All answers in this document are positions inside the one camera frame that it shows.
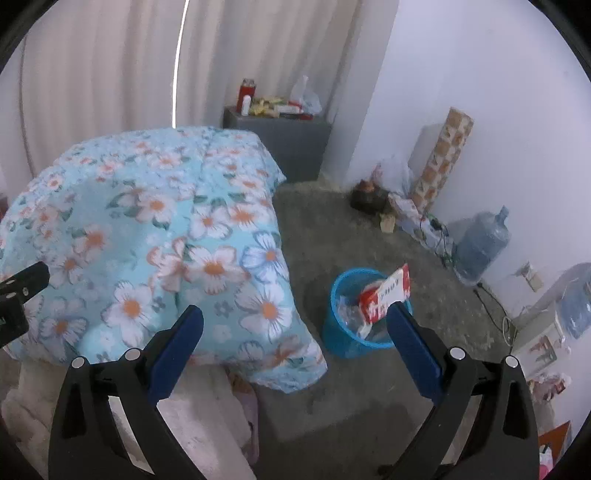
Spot black pot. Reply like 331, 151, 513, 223
350, 180, 391, 215

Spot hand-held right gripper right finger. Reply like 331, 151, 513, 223
387, 300, 540, 480

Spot blue floral blanket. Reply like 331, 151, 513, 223
0, 126, 328, 394

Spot red thermos bottle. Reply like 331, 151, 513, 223
236, 78, 256, 114

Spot grey cabinet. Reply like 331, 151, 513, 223
223, 106, 333, 183

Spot brown patterned paper roll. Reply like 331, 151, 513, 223
411, 107, 475, 215

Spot clear plastic bag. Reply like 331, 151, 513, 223
291, 76, 321, 114

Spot red and white plastic bag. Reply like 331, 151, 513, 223
359, 264, 411, 324

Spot clear red printed snack bag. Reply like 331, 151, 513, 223
335, 295, 393, 344

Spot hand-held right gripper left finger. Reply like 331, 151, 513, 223
48, 305, 205, 480

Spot orange cardboard box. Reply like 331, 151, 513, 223
538, 421, 573, 467

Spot white fleece cover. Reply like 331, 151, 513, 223
0, 355, 257, 480

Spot white appliance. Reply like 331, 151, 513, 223
510, 286, 571, 356

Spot yellow snack packets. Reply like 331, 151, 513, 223
252, 96, 289, 117

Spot pink printed packet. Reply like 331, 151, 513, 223
527, 373, 573, 403

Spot blue mesh waste bin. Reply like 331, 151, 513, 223
322, 268, 413, 360

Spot black cable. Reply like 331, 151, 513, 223
473, 281, 513, 344

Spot blue water jug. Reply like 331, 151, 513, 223
556, 263, 591, 340
455, 205, 511, 284

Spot small beige box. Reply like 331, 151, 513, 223
522, 261, 546, 291

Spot white curtain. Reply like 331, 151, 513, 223
175, 0, 400, 134
0, 0, 185, 181

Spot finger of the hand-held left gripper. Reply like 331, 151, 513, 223
0, 300, 31, 352
0, 262, 51, 301

